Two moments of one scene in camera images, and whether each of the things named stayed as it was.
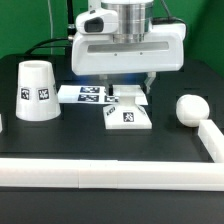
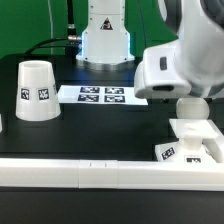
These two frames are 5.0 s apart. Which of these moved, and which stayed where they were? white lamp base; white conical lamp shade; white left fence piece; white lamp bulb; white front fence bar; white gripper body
Moved: white lamp base; white gripper body
Stayed: white left fence piece; white lamp bulb; white front fence bar; white conical lamp shade
